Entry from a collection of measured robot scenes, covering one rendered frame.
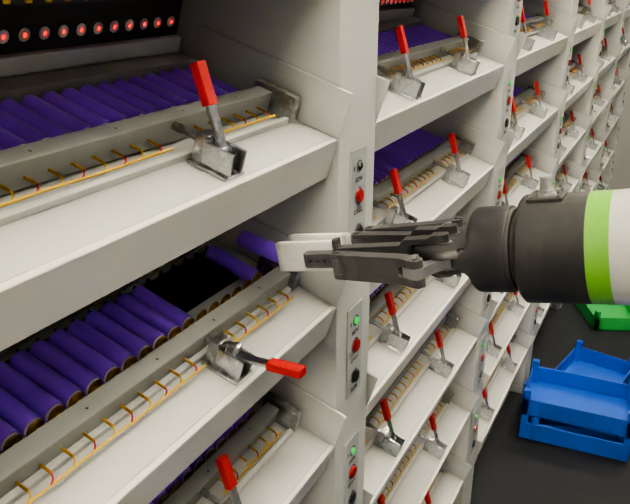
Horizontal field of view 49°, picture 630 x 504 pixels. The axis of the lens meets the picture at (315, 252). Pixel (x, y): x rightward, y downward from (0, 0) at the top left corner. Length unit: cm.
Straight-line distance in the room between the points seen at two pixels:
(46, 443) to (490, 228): 38
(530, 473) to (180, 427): 159
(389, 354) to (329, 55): 51
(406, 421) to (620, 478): 102
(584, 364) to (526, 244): 209
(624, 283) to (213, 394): 35
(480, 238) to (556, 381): 177
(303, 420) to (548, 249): 43
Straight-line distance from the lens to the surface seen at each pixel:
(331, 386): 85
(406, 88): 95
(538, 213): 58
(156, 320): 67
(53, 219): 48
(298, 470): 85
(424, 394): 133
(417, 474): 145
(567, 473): 213
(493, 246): 59
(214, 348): 65
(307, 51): 73
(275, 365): 62
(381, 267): 61
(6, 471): 53
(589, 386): 234
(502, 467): 210
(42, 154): 50
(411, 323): 116
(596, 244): 56
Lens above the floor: 128
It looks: 22 degrees down
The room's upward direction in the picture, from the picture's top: straight up
